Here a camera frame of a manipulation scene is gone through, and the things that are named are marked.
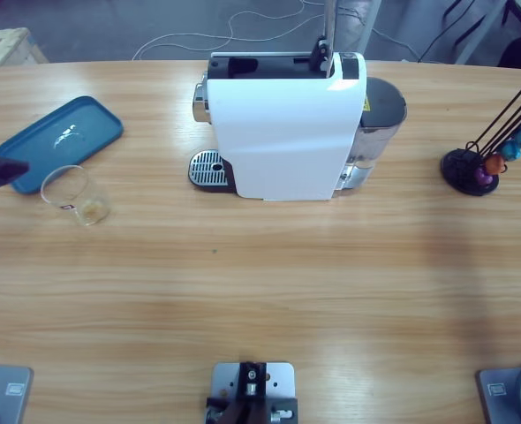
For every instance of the clear glass cup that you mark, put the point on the clear glass cup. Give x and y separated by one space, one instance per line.
88 207

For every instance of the silver coffee machine lever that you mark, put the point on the silver coffee machine lever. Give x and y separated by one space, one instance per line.
329 26

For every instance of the white capsule coffee machine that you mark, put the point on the white capsule coffee machine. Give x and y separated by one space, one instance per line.
287 132

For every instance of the purple coffee capsule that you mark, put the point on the purple coffee capsule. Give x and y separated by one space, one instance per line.
484 177

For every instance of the orange coffee capsule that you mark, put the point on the orange coffee capsule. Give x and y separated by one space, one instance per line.
494 164

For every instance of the wooden crate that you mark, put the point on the wooden crate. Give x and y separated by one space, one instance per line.
4 44

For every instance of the teal plastic tray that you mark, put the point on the teal plastic tray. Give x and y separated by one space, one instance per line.
88 119

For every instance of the metal drip tray grid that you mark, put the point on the metal drip tray grid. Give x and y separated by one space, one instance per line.
205 170

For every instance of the clear water tank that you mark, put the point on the clear water tank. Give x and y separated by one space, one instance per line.
382 106

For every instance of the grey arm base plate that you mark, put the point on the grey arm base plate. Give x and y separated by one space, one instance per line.
9 393
503 393

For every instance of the grey mount with dark post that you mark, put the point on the grey mount with dark post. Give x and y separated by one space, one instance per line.
251 384

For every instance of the grey metal post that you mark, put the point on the grey metal post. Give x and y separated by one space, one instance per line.
366 31

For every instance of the white metal frame leg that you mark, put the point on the white metal frame leg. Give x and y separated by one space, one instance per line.
485 24

